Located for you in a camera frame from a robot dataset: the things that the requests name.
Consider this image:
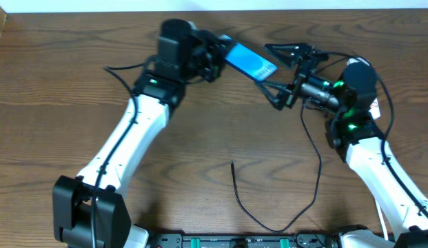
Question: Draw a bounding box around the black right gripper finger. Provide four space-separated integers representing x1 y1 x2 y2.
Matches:
256 81 292 110
263 43 312 69

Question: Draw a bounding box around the black USB charging cable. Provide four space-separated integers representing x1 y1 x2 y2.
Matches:
230 99 323 234

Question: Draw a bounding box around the blue Galaxy smartphone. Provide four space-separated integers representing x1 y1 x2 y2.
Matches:
225 43 278 81

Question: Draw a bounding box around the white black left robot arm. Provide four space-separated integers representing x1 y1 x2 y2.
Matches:
52 19 235 247

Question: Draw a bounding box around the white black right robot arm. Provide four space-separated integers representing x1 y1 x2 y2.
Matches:
258 43 428 247

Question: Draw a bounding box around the white power strip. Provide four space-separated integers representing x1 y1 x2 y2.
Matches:
369 98 381 120

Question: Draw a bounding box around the white power strip cord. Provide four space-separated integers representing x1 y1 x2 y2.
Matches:
374 199 390 242

